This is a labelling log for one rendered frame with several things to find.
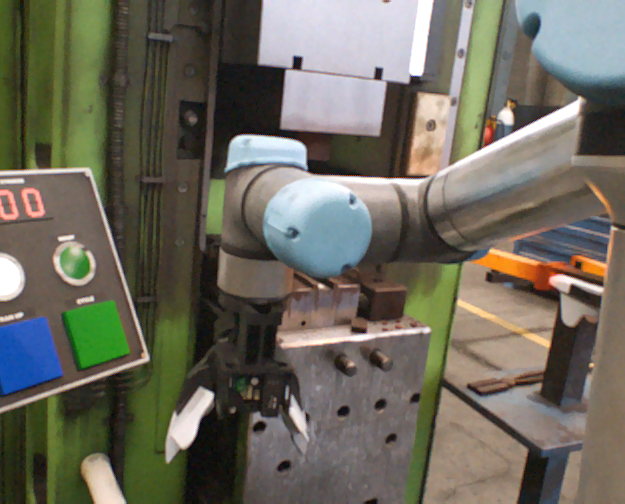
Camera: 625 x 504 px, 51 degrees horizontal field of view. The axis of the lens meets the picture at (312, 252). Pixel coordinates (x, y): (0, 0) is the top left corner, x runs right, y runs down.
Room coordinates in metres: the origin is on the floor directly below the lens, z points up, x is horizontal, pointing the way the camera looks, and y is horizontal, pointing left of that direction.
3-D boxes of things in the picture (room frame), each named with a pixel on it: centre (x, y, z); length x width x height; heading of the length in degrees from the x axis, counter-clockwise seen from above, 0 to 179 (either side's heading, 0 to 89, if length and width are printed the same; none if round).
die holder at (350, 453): (1.34, 0.06, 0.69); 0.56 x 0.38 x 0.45; 31
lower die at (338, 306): (1.30, 0.10, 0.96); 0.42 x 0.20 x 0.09; 31
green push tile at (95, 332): (0.77, 0.26, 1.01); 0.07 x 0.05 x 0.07; 146
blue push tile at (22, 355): (0.69, 0.32, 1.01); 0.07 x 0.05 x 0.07; 146
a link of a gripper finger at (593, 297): (0.75, -0.36, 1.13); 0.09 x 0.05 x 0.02; 34
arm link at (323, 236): (0.54, -0.01, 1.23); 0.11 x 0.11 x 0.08; 25
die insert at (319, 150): (1.35, 0.10, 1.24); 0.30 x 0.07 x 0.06; 31
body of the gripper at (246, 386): (0.62, 0.05, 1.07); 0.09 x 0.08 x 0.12; 17
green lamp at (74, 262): (0.80, 0.30, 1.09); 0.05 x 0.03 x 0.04; 121
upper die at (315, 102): (1.30, 0.10, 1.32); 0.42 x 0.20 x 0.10; 31
